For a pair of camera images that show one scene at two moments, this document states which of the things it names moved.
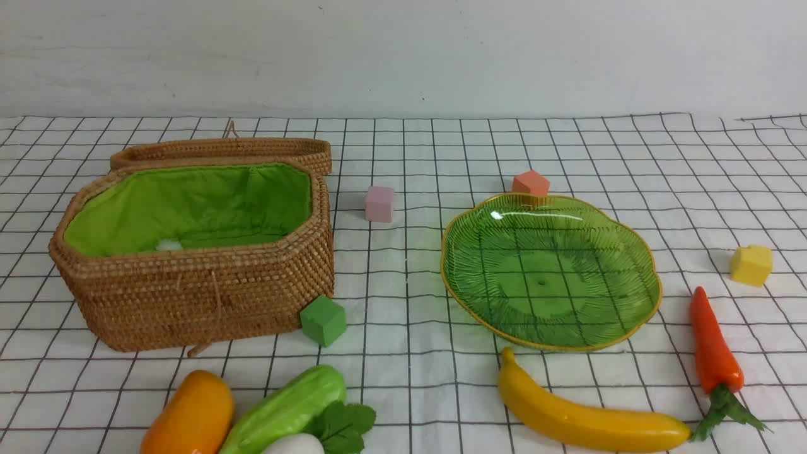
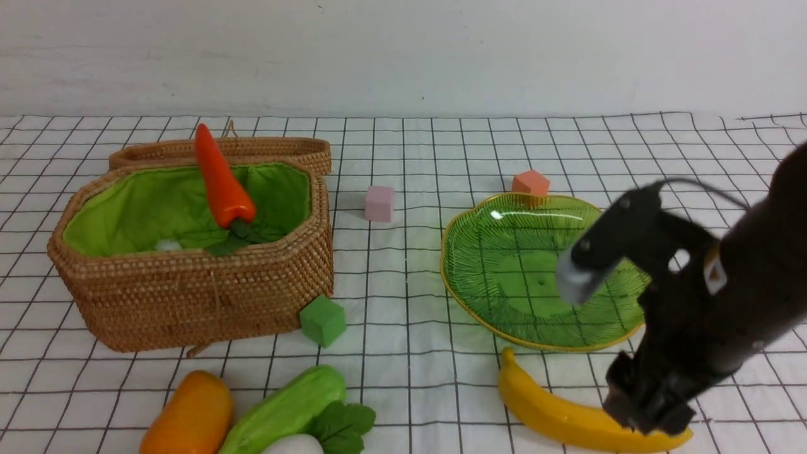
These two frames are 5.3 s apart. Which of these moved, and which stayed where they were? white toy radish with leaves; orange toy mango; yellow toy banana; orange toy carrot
Moved: orange toy carrot
Stayed: yellow toy banana; orange toy mango; white toy radish with leaves
